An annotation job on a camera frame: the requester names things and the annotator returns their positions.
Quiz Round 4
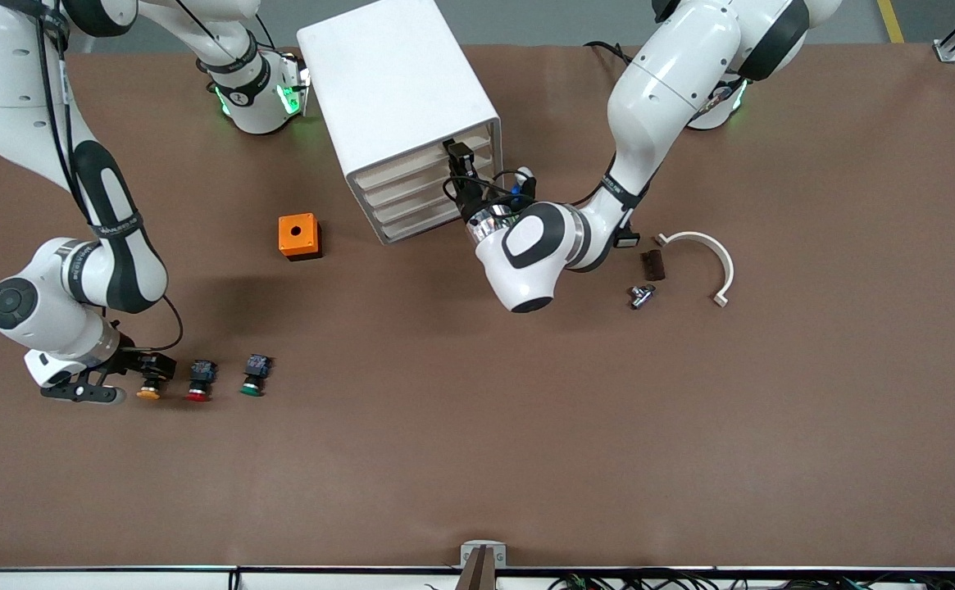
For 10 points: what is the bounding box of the red push button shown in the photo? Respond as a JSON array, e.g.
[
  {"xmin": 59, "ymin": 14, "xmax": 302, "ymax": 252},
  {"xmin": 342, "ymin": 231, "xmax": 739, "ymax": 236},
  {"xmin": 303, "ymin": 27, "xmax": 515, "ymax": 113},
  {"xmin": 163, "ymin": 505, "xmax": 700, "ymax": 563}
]
[{"xmin": 185, "ymin": 359, "xmax": 218, "ymax": 402}]

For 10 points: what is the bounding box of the green push button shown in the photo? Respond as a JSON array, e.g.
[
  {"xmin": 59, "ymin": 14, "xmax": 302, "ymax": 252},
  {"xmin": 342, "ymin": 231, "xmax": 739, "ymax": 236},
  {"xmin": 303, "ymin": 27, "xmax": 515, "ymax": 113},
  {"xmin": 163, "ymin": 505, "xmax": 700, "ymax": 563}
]
[{"xmin": 239, "ymin": 354, "xmax": 273, "ymax": 397}]

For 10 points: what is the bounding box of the orange box with hole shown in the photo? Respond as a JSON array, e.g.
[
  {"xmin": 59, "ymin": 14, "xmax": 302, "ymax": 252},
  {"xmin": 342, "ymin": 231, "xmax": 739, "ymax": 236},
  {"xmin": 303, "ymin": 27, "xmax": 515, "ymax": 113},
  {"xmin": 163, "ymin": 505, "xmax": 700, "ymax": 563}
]
[{"xmin": 278, "ymin": 213, "xmax": 323, "ymax": 261}]

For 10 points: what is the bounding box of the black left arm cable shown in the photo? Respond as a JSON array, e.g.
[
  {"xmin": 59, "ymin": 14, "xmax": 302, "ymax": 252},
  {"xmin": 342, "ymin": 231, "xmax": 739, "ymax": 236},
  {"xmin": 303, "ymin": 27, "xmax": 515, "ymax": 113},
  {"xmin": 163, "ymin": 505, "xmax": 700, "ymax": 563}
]
[{"xmin": 443, "ymin": 168, "xmax": 537, "ymax": 210}]

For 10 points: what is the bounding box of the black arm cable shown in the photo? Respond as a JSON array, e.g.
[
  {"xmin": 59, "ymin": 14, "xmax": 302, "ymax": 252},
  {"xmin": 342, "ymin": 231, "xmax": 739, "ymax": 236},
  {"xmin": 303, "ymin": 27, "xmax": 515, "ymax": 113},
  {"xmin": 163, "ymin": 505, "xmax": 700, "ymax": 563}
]
[
  {"xmin": 30, "ymin": 0, "xmax": 184, "ymax": 353},
  {"xmin": 443, "ymin": 168, "xmax": 537, "ymax": 210}
]

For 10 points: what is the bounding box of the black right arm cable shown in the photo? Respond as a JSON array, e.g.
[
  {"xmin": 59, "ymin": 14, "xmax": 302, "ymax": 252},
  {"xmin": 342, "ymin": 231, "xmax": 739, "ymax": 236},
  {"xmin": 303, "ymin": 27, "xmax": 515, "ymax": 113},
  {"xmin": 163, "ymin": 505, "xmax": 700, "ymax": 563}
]
[{"xmin": 30, "ymin": 0, "xmax": 184, "ymax": 353}]

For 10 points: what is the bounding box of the black left base cable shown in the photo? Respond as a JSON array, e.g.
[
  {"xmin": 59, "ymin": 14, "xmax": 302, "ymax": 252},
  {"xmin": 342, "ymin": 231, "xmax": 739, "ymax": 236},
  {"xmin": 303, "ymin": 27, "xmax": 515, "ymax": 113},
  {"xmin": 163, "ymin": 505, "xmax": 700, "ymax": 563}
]
[{"xmin": 584, "ymin": 41, "xmax": 635, "ymax": 68}]

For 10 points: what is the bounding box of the white curved bracket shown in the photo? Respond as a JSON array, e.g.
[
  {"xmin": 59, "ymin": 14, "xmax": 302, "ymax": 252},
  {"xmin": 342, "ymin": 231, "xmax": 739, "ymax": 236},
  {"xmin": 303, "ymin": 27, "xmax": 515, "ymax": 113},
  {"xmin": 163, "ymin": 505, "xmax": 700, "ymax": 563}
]
[{"xmin": 655, "ymin": 232, "xmax": 734, "ymax": 308}]

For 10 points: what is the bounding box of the grey metal table bracket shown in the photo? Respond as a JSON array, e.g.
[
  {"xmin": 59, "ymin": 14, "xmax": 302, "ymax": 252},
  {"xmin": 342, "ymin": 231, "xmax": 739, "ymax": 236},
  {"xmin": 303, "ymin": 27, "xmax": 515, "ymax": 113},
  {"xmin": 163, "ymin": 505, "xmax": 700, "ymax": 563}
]
[{"xmin": 461, "ymin": 541, "xmax": 507, "ymax": 569}]

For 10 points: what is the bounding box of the brown camera post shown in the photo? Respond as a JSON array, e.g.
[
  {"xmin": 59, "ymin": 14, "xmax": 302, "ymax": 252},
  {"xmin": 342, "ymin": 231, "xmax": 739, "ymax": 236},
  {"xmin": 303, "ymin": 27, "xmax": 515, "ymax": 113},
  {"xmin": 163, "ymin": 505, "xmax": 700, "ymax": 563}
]
[{"xmin": 455, "ymin": 547, "xmax": 497, "ymax": 590}]

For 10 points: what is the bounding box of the black cable bundle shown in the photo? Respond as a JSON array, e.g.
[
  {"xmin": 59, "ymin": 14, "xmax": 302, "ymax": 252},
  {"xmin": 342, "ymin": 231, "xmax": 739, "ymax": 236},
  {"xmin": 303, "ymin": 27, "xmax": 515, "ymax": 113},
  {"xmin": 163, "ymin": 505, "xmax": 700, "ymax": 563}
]
[{"xmin": 547, "ymin": 572, "xmax": 955, "ymax": 590}]

